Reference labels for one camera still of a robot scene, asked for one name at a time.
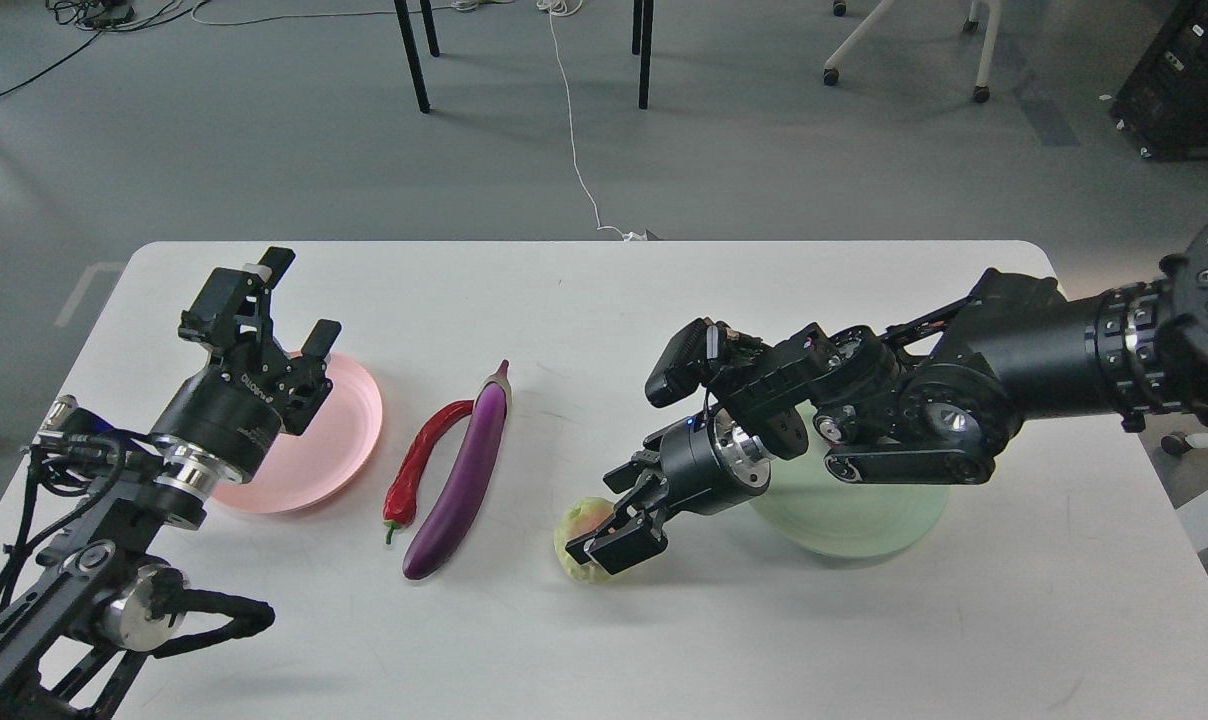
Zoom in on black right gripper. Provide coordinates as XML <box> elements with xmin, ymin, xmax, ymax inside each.
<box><xmin>567</xmin><ymin>410</ymin><xmax>769</xmax><ymax>575</ymax></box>

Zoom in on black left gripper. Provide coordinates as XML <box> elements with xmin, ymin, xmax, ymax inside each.
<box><xmin>151</xmin><ymin>246</ymin><xmax>342</xmax><ymax>484</ymax></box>

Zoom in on green-red apple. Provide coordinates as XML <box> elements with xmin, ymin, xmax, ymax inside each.
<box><xmin>552</xmin><ymin>497</ymin><xmax>621</xmax><ymax>585</ymax></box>

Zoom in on purple eggplant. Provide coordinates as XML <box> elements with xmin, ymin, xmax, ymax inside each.
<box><xmin>402</xmin><ymin>359</ymin><xmax>511</xmax><ymax>582</ymax></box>

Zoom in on red chili pepper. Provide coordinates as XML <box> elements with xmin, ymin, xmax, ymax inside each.
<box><xmin>383</xmin><ymin>400</ymin><xmax>474</xmax><ymax>544</ymax></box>

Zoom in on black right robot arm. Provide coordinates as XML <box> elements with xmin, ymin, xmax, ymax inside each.
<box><xmin>562</xmin><ymin>223</ymin><xmax>1208</xmax><ymax>575</ymax></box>

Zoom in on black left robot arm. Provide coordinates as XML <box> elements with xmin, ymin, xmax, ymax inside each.
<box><xmin>0</xmin><ymin>246</ymin><xmax>342</xmax><ymax>719</ymax></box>

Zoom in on pink plate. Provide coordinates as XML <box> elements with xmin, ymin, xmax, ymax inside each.
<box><xmin>211</xmin><ymin>354</ymin><xmax>383</xmax><ymax>513</ymax></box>

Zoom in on green plate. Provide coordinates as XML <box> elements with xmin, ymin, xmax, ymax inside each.
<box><xmin>749</xmin><ymin>403</ymin><xmax>951</xmax><ymax>561</ymax></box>

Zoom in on black table legs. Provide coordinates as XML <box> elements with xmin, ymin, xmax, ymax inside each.
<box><xmin>394</xmin><ymin>0</ymin><xmax>655</xmax><ymax>114</ymax></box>

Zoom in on white chair base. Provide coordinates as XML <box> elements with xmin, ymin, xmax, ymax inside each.
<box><xmin>823</xmin><ymin>0</ymin><xmax>1003</xmax><ymax>104</ymax></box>

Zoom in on black equipment case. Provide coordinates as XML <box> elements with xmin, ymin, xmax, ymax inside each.
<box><xmin>1110</xmin><ymin>1</ymin><xmax>1208</xmax><ymax>161</ymax></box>

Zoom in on black floor cables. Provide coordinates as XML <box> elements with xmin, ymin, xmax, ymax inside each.
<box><xmin>0</xmin><ymin>0</ymin><xmax>215</xmax><ymax>116</ymax></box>

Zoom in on white floor cable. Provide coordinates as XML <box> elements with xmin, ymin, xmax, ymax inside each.
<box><xmin>538</xmin><ymin>0</ymin><xmax>647</xmax><ymax>243</ymax></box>

